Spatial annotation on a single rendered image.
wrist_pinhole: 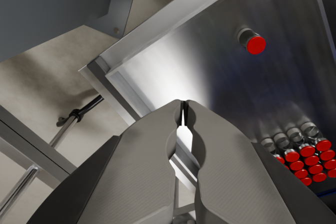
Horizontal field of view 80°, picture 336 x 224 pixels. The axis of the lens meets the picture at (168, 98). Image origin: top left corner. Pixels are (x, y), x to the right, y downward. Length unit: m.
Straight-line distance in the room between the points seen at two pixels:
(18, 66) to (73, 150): 0.74
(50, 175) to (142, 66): 0.93
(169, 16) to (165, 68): 0.07
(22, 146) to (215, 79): 0.97
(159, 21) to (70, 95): 1.29
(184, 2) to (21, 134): 1.01
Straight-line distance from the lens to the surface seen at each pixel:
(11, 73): 1.67
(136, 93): 0.33
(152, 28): 0.29
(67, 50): 1.39
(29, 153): 1.14
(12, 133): 1.14
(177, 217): 0.57
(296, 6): 0.32
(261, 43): 0.26
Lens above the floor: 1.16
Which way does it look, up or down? 60 degrees down
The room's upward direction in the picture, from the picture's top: 174 degrees counter-clockwise
